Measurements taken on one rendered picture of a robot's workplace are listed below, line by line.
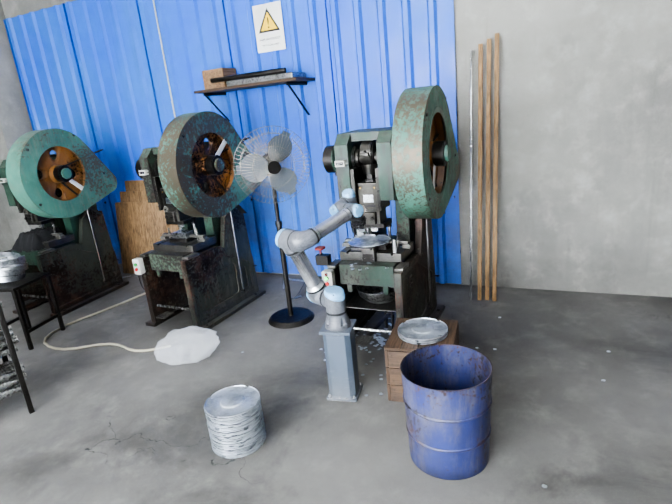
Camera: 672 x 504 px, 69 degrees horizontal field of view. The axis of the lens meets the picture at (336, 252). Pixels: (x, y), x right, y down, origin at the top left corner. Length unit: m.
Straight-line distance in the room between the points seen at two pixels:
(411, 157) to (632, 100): 1.98
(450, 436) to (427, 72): 2.98
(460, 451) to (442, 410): 0.23
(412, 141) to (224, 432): 1.84
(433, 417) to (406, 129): 1.54
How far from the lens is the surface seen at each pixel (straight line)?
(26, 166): 5.07
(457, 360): 2.60
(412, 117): 2.90
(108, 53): 6.26
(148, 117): 5.92
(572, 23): 4.28
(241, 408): 2.69
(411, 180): 2.87
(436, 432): 2.36
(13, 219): 7.56
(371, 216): 3.30
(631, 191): 4.37
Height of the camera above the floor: 1.68
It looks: 17 degrees down
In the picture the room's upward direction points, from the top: 6 degrees counter-clockwise
